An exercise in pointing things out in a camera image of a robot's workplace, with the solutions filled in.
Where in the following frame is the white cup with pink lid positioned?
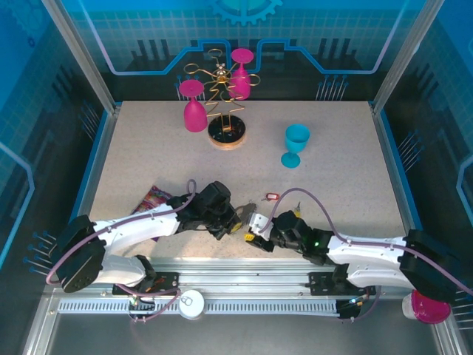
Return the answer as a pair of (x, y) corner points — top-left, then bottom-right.
(401, 290), (452, 325)

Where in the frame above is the purple candy packet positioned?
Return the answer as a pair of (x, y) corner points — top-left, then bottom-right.
(131, 184), (173, 216)

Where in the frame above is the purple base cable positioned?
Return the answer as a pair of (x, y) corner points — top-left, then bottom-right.
(339, 286), (386, 323)
(114, 283), (183, 323)

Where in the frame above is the pink plastic goblet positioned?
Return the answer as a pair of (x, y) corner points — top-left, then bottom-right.
(178, 80), (208, 133)
(228, 47), (255, 101)

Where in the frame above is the aluminium frame post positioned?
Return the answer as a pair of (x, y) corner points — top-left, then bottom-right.
(40, 0), (121, 115)
(370, 0), (446, 115)

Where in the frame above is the gold wire glass rack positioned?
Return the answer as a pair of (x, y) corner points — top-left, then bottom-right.
(183, 47), (262, 151)

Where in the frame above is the aluminium side rail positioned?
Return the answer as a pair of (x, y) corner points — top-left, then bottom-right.
(21, 105), (123, 355)
(369, 103), (459, 355)

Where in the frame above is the white slotted cable duct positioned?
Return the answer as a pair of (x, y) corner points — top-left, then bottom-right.
(58, 298), (341, 316)

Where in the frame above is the teal plastic goblet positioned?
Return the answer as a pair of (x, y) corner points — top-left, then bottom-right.
(280, 124), (310, 170)

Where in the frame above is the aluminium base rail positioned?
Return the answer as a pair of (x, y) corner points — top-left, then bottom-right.
(110, 257), (378, 299)

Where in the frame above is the round white can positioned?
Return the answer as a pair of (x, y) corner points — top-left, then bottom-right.
(178, 289), (206, 321)

